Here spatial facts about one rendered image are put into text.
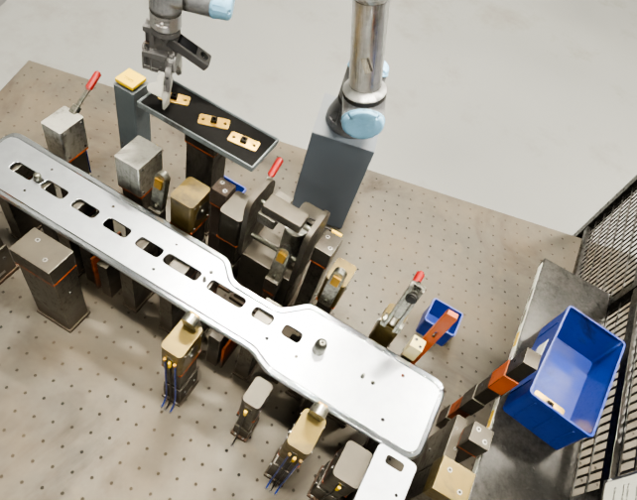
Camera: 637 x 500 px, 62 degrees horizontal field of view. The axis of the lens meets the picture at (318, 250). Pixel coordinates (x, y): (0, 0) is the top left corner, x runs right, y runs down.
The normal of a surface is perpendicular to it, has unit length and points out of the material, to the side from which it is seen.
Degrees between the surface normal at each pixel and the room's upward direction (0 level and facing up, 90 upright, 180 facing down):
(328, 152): 90
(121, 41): 0
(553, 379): 0
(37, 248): 0
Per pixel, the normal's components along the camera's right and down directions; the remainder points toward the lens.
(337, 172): -0.21, 0.78
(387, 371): 0.22, -0.55
